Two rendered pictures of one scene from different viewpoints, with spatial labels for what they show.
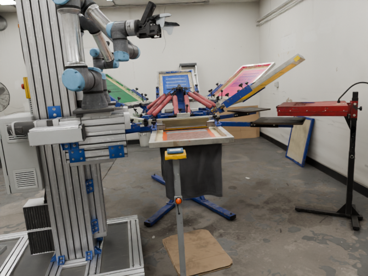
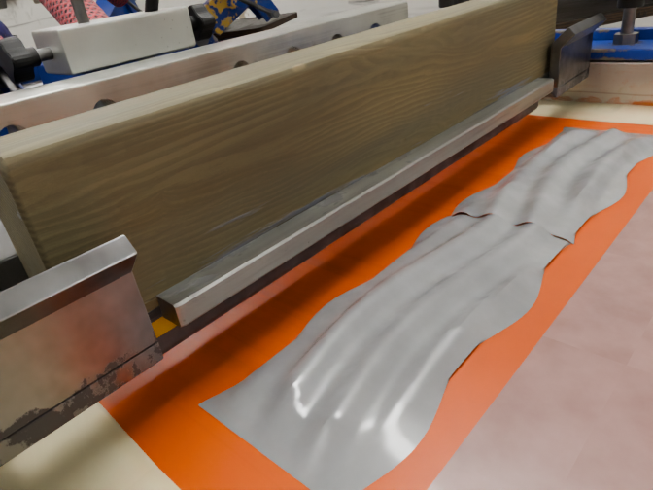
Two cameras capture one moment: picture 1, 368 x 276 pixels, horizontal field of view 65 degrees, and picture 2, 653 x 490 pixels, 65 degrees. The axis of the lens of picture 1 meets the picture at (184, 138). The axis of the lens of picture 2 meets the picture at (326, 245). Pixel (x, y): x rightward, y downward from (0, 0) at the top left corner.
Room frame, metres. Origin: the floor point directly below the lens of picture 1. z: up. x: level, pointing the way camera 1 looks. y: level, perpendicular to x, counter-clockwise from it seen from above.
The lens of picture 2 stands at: (2.32, 0.21, 1.09)
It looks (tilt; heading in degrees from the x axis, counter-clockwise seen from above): 29 degrees down; 319
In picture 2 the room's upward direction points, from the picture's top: 8 degrees counter-clockwise
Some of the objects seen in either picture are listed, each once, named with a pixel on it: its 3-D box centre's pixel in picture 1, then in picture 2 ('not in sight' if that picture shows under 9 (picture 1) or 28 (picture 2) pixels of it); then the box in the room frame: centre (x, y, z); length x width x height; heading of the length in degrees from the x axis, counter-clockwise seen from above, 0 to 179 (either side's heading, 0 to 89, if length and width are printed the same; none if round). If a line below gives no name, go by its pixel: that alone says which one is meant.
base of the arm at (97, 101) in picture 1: (93, 99); not in sight; (1.71, 0.52, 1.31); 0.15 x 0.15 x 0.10
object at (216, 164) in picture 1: (192, 171); not in sight; (2.01, -0.05, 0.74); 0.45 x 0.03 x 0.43; 93
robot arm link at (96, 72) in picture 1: (91, 79); not in sight; (1.71, 0.52, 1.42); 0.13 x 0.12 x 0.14; 166
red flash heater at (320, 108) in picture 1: (314, 108); not in sight; (2.70, -1.24, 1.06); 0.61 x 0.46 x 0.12; 63
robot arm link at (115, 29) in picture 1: (118, 30); not in sight; (1.52, 0.29, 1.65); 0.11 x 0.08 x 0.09; 76
